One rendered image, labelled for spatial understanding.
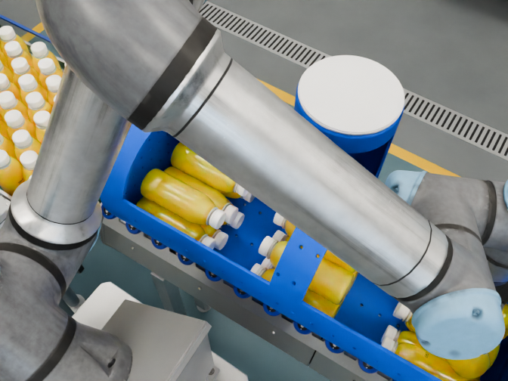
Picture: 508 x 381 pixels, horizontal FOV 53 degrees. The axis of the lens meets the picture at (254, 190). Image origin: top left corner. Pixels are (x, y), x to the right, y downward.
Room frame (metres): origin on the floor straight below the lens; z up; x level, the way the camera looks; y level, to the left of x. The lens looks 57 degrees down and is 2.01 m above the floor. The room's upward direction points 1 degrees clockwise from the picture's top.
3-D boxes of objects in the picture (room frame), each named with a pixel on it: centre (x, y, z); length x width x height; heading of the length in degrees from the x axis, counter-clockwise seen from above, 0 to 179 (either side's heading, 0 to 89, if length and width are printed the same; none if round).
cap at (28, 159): (0.67, 0.51, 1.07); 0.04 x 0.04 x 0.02
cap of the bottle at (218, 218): (0.51, 0.07, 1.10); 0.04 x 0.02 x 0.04; 150
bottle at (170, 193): (0.55, 0.15, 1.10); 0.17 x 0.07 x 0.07; 60
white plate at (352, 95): (0.93, -0.25, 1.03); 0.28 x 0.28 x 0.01
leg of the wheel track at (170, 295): (0.60, 0.27, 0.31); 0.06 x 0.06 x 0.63; 60
